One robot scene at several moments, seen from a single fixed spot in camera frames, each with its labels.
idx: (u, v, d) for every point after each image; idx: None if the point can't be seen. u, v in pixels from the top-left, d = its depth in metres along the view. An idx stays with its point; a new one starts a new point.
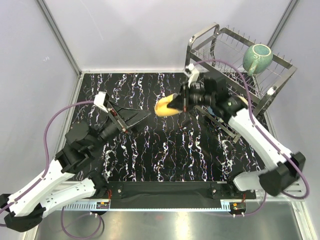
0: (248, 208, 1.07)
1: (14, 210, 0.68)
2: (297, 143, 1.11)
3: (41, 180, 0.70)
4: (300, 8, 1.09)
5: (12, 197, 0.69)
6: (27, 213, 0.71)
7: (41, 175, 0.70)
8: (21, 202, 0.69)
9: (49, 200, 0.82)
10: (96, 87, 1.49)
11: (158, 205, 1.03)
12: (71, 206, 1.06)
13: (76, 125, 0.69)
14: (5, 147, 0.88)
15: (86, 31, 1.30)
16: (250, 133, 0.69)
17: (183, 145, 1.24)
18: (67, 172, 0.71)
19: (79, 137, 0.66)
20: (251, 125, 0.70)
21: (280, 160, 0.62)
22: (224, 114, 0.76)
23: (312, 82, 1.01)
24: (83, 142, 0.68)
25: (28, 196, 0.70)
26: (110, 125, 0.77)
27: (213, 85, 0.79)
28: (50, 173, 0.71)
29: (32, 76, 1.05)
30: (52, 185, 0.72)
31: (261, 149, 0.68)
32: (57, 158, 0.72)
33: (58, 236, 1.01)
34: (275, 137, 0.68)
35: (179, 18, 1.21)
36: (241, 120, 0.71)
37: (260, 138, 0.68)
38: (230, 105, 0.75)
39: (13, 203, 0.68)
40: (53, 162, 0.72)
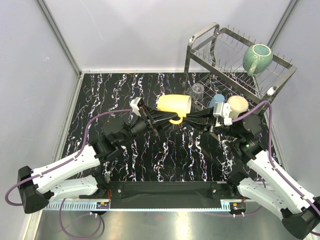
0: (248, 209, 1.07)
1: (37, 183, 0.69)
2: (296, 144, 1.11)
3: (72, 160, 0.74)
4: (300, 8, 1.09)
5: (38, 171, 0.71)
6: (44, 191, 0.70)
7: (74, 155, 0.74)
8: (46, 177, 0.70)
9: (58, 187, 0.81)
10: (96, 87, 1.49)
11: (158, 205, 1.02)
12: (71, 206, 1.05)
13: (114, 119, 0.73)
14: (6, 147, 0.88)
15: (86, 32, 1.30)
16: (271, 178, 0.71)
17: (183, 145, 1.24)
18: (98, 159, 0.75)
19: (114, 130, 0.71)
20: (271, 168, 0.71)
21: (305, 206, 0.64)
22: (242, 154, 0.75)
23: (312, 82, 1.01)
24: (117, 135, 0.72)
25: (54, 173, 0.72)
26: (139, 123, 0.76)
27: (245, 132, 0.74)
28: (82, 156, 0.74)
29: (32, 76, 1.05)
30: (79, 168, 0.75)
31: (282, 193, 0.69)
32: (91, 144, 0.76)
33: (58, 236, 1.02)
34: (295, 181, 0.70)
35: (180, 18, 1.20)
36: (261, 162, 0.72)
37: (281, 182, 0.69)
38: (248, 146, 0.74)
39: (38, 177, 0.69)
40: (87, 147, 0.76)
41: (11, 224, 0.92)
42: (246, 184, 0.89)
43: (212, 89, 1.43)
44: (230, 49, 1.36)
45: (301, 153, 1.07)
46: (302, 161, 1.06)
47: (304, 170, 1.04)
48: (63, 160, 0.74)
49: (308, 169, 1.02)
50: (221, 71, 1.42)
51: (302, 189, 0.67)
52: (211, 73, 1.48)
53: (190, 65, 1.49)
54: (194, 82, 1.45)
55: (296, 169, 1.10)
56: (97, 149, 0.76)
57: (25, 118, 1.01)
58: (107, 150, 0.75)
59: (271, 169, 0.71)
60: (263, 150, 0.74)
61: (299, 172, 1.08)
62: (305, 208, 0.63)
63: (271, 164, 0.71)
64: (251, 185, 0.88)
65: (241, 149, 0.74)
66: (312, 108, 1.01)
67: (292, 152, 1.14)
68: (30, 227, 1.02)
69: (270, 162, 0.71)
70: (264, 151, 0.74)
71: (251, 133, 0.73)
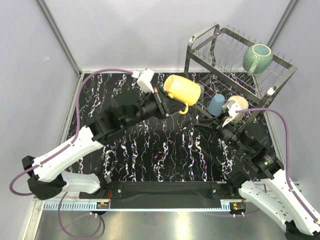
0: (248, 208, 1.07)
1: (38, 173, 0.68)
2: (297, 144, 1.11)
3: (69, 146, 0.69)
4: (300, 8, 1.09)
5: (38, 160, 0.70)
6: (49, 179, 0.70)
7: (71, 140, 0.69)
8: (46, 167, 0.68)
9: (69, 177, 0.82)
10: (96, 87, 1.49)
11: (159, 205, 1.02)
12: (73, 206, 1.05)
13: (126, 92, 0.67)
14: (6, 147, 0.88)
15: (86, 32, 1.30)
16: (286, 198, 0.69)
17: (183, 145, 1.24)
18: (97, 141, 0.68)
19: (128, 103, 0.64)
20: (288, 189, 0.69)
21: (316, 229, 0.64)
22: (259, 171, 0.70)
23: (312, 82, 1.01)
24: (127, 110, 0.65)
25: (54, 161, 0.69)
26: (149, 103, 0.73)
27: (252, 143, 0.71)
28: (79, 140, 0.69)
29: (32, 76, 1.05)
30: (78, 154, 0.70)
31: (295, 214, 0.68)
32: (89, 125, 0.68)
33: (58, 236, 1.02)
34: (309, 202, 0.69)
35: (180, 18, 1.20)
36: (279, 182, 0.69)
37: (296, 204, 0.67)
38: (267, 164, 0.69)
39: (38, 167, 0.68)
40: (84, 129, 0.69)
41: (12, 224, 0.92)
42: (248, 189, 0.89)
43: (212, 89, 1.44)
44: (230, 50, 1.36)
45: (301, 153, 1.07)
46: (302, 162, 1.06)
47: (304, 170, 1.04)
48: (61, 147, 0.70)
49: (308, 169, 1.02)
50: (221, 71, 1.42)
51: (315, 212, 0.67)
52: (211, 73, 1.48)
53: (190, 65, 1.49)
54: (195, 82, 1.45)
55: (296, 169, 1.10)
56: (95, 131, 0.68)
57: (25, 118, 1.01)
58: (106, 130, 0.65)
59: (287, 190, 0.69)
60: (281, 169, 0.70)
61: (300, 172, 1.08)
62: (316, 232, 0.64)
63: (288, 185, 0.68)
64: (253, 190, 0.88)
65: (258, 166, 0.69)
66: (312, 108, 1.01)
67: (293, 153, 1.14)
68: (30, 228, 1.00)
69: (288, 183, 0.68)
70: (282, 170, 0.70)
71: (257, 141, 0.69)
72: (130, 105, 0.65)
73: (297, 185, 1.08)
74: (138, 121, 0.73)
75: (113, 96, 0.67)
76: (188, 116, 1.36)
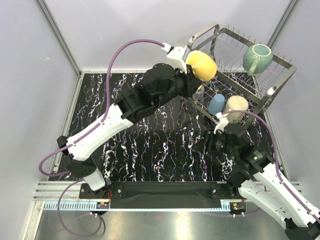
0: (249, 208, 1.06)
1: (72, 152, 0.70)
2: (297, 144, 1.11)
3: (100, 125, 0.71)
4: (300, 8, 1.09)
5: (71, 140, 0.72)
6: (83, 158, 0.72)
7: (101, 119, 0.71)
8: (79, 146, 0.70)
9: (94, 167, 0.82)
10: (96, 87, 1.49)
11: (159, 205, 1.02)
12: (76, 206, 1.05)
13: (160, 67, 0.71)
14: (6, 147, 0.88)
15: (86, 32, 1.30)
16: (278, 191, 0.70)
17: (183, 145, 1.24)
18: (126, 119, 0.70)
19: (163, 76, 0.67)
20: (278, 182, 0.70)
21: (310, 221, 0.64)
22: (250, 166, 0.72)
23: (312, 82, 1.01)
24: (161, 86, 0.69)
25: (86, 140, 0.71)
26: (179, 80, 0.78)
27: (233, 139, 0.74)
28: (109, 119, 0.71)
29: (32, 76, 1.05)
30: (109, 132, 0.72)
31: (289, 206, 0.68)
32: (117, 103, 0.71)
33: (58, 237, 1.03)
34: (302, 195, 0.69)
35: (180, 18, 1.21)
36: (269, 176, 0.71)
37: (288, 196, 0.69)
38: (256, 159, 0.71)
39: (72, 146, 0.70)
40: (113, 107, 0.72)
41: (12, 225, 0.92)
42: (248, 187, 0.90)
43: (212, 89, 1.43)
44: (230, 50, 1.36)
45: (301, 153, 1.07)
46: (302, 162, 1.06)
47: (305, 170, 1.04)
48: (92, 126, 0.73)
49: (308, 169, 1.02)
50: (221, 71, 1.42)
51: (309, 204, 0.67)
52: None
53: None
54: None
55: (296, 169, 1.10)
56: (124, 107, 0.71)
57: (25, 118, 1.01)
58: (135, 107, 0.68)
59: (278, 183, 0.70)
60: (270, 164, 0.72)
61: (300, 171, 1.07)
62: (311, 223, 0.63)
63: (279, 177, 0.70)
64: (252, 189, 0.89)
65: (249, 162, 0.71)
66: (312, 108, 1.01)
67: (293, 153, 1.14)
68: (30, 227, 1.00)
69: (278, 176, 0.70)
70: (272, 164, 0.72)
71: (236, 136, 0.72)
72: (165, 79, 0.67)
73: (297, 185, 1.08)
74: (166, 100, 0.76)
75: (147, 71, 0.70)
76: (189, 116, 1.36)
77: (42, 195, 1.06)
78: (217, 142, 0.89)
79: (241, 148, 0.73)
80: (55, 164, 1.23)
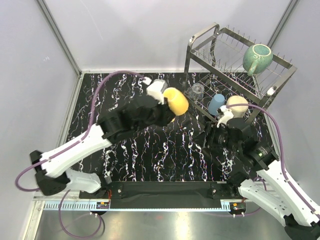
0: (249, 209, 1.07)
1: (46, 168, 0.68)
2: (297, 144, 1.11)
3: (78, 143, 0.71)
4: (300, 8, 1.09)
5: (46, 155, 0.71)
6: (56, 175, 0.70)
7: (81, 137, 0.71)
8: (54, 162, 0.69)
9: (72, 176, 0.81)
10: (96, 87, 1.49)
11: (159, 205, 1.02)
12: (74, 206, 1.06)
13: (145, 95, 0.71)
14: (6, 147, 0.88)
15: (86, 32, 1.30)
16: (282, 189, 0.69)
17: (183, 145, 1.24)
18: (107, 139, 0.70)
19: (147, 105, 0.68)
20: (283, 180, 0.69)
21: (314, 220, 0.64)
22: (254, 163, 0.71)
23: (312, 82, 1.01)
24: (144, 113, 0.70)
25: (62, 157, 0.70)
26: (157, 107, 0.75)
27: (237, 134, 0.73)
28: (89, 138, 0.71)
29: (32, 76, 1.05)
30: (87, 150, 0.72)
31: (292, 205, 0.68)
32: (99, 124, 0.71)
33: (58, 237, 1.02)
34: (306, 193, 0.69)
35: (180, 18, 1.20)
36: (274, 174, 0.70)
37: (292, 195, 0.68)
38: (261, 155, 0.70)
39: (46, 161, 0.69)
40: (95, 127, 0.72)
41: (12, 225, 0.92)
42: (247, 187, 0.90)
43: (212, 89, 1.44)
44: (230, 50, 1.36)
45: (301, 153, 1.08)
46: (302, 162, 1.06)
47: (305, 170, 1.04)
48: (70, 143, 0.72)
49: (308, 169, 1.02)
50: (221, 71, 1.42)
51: (312, 203, 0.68)
52: (211, 73, 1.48)
53: (190, 65, 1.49)
54: (194, 82, 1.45)
55: (296, 169, 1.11)
56: (105, 129, 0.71)
57: (25, 118, 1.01)
58: (116, 130, 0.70)
59: (283, 181, 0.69)
60: (276, 161, 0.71)
61: (300, 171, 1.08)
62: (314, 223, 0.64)
63: (284, 175, 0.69)
64: (252, 188, 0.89)
65: (253, 158, 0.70)
66: (312, 108, 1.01)
67: (293, 153, 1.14)
68: (30, 227, 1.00)
69: (284, 174, 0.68)
70: (277, 161, 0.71)
71: (239, 130, 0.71)
72: (149, 108, 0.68)
73: None
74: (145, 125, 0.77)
75: (133, 99, 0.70)
76: (189, 116, 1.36)
77: (42, 195, 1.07)
78: (220, 137, 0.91)
79: (244, 143, 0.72)
80: None
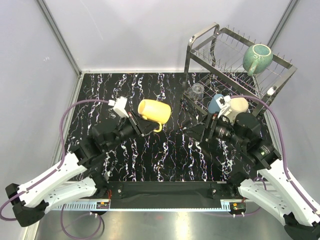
0: (248, 209, 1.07)
1: (24, 199, 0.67)
2: (297, 144, 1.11)
3: (55, 171, 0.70)
4: (300, 8, 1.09)
5: (23, 187, 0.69)
6: (35, 204, 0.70)
7: (57, 166, 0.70)
8: (32, 192, 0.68)
9: (52, 195, 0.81)
10: (96, 87, 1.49)
11: (159, 205, 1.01)
12: (72, 206, 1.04)
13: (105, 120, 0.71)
14: (5, 147, 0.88)
15: (86, 32, 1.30)
16: (284, 189, 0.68)
17: (183, 145, 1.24)
18: (82, 165, 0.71)
19: (107, 131, 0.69)
20: (285, 179, 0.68)
21: (315, 220, 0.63)
22: (255, 162, 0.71)
23: (312, 82, 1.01)
24: (107, 137, 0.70)
25: (40, 186, 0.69)
26: (127, 126, 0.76)
27: (245, 131, 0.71)
28: (65, 165, 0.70)
29: (32, 76, 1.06)
30: (66, 178, 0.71)
31: (293, 205, 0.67)
32: (74, 151, 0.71)
33: (58, 237, 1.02)
34: (308, 193, 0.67)
35: (180, 18, 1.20)
36: (276, 173, 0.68)
37: (294, 195, 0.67)
38: (264, 154, 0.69)
39: (24, 193, 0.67)
40: (70, 154, 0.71)
41: (11, 225, 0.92)
42: (247, 186, 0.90)
43: (212, 89, 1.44)
44: (230, 49, 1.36)
45: (301, 153, 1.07)
46: (302, 162, 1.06)
47: (305, 170, 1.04)
48: (47, 172, 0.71)
49: (308, 169, 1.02)
50: (221, 71, 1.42)
51: (314, 202, 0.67)
52: (211, 73, 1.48)
53: (190, 65, 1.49)
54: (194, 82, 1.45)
55: (296, 169, 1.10)
56: (80, 154, 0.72)
57: (25, 118, 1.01)
58: (91, 155, 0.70)
59: (285, 181, 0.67)
60: (278, 159, 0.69)
61: (300, 171, 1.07)
62: (316, 223, 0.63)
63: (286, 175, 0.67)
64: (252, 188, 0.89)
65: (255, 157, 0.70)
66: (312, 108, 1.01)
67: (293, 153, 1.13)
68: (30, 227, 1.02)
69: (286, 174, 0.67)
70: (279, 160, 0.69)
71: (249, 129, 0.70)
72: (110, 134, 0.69)
73: None
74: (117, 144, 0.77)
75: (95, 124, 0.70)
76: (189, 116, 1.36)
77: None
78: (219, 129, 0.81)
79: (250, 142, 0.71)
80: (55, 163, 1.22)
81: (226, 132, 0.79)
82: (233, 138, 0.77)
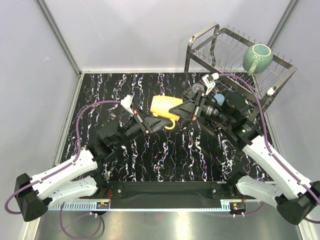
0: (248, 208, 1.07)
1: (37, 189, 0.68)
2: (297, 144, 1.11)
3: (70, 165, 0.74)
4: (300, 8, 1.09)
5: (37, 177, 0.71)
6: (44, 197, 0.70)
7: (73, 160, 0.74)
8: (46, 183, 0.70)
9: (56, 192, 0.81)
10: (96, 87, 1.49)
11: (159, 205, 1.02)
12: (71, 206, 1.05)
13: (107, 123, 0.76)
14: (5, 147, 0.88)
15: (86, 32, 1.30)
16: (267, 162, 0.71)
17: (183, 145, 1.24)
18: (95, 162, 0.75)
19: (109, 134, 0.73)
20: (267, 154, 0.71)
21: (301, 191, 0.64)
22: (238, 140, 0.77)
23: (311, 82, 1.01)
24: (112, 138, 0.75)
25: (54, 178, 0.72)
26: (133, 125, 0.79)
27: (234, 112, 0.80)
28: (80, 160, 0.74)
29: (32, 76, 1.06)
30: (78, 173, 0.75)
31: (279, 179, 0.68)
32: (88, 148, 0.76)
33: (58, 237, 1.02)
34: (292, 166, 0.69)
35: (180, 18, 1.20)
36: (258, 148, 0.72)
37: (277, 168, 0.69)
38: (244, 132, 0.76)
39: (38, 183, 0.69)
40: (84, 151, 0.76)
41: (11, 225, 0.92)
42: (244, 181, 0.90)
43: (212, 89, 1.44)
44: (230, 50, 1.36)
45: (301, 152, 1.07)
46: (302, 161, 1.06)
47: (305, 169, 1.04)
48: (61, 165, 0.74)
49: (308, 169, 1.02)
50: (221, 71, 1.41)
51: (299, 174, 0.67)
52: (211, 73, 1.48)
53: (190, 65, 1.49)
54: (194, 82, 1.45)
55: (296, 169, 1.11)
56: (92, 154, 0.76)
57: (25, 117, 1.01)
58: (103, 153, 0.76)
59: (267, 154, 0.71)
60: (260, 135, 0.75)
61: (300, 171, 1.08)
62: (301, 194, 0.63)
63: (268, 149, 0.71)
64: (248, 181, 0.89)
65: (238, 135, 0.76)
66: (312, 107, 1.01)
67: (292, 153, 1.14)
68: (30, 228, 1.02)
69: (267, 147, 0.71)
70: (260, 137, 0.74)
71: (238, 110, 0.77)
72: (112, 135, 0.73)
73: None
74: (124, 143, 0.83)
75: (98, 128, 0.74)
76: None
77: None
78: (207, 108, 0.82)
79: (235, 123, 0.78)
80: (55, 163, 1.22)
81: (214, 110, 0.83)
82: (220, 119, 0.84)
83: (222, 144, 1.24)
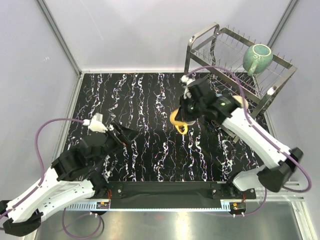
0: (248, 208, 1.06)
1: (12, 216, 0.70)
2: (297, 143, 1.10)
3: (37, 188, 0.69)
4: (300, 8, 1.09)
5: (12, 204, 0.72)
6: (26, 218, 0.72)
7: (38, 183, 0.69)
8: (19, 209, 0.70)
9: (47, 204, 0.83)
10: (96, 87, 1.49)
11: (159, 205, 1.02)
12: (71, 206, 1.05)
13: (95, 134, 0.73)
14: (5, 147, 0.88)
15: (86, 32, 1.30)
16: (248, 134, 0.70)
17: (183, 145, 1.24)
18: (62, 180, 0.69)
19: (97, 144, 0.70)
20: (248, 125, 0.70)
21: (281, 159, 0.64)
22: (218, 114, 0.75)
23: (312, 82, 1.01)
24: (95, 150, 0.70)
25: (25, 203, 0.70)
26: (110, 139, 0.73)
27: None
28: (46, 181, 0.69)
29: (32, 76, 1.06)
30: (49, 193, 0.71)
31: (260, 149, 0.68)
32: (53, 166, 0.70)
33: (58, 237, 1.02)
34: (272, 136, 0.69)
35: (180, 18, 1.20)
36: (238, 121, 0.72)
37: (258, 139, 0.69)
38: (224, 105, 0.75)
39: (11, 210, 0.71)
40: (50, 170, 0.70)
41: None
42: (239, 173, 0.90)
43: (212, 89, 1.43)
44: (230, 49, 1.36)
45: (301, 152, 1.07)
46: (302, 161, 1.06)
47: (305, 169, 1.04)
48: (31, 188, 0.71)
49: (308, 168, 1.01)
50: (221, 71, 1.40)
51: (279, 143, 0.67)
52: (211, 73, 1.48)
53: (190, 65, 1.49)
54: None
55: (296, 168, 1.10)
56: (60, 170, 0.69)
57: (25, 117, 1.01)
58: (72, 168, 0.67)
59: (248, 126, 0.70)
60: (239, 107, 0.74)
61: None
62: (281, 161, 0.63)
63: (247, 120, 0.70)
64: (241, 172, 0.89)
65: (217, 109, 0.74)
66: (312, 107, 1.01)
67: None
68: None
69: (247, 119, 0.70)
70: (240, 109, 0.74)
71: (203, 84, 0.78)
72: (98, 146, 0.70)
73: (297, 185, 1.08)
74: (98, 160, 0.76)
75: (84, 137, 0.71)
76: None
77: None
78: None
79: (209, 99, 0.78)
80: None
81: None
82: None
83: (221, 143, 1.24)
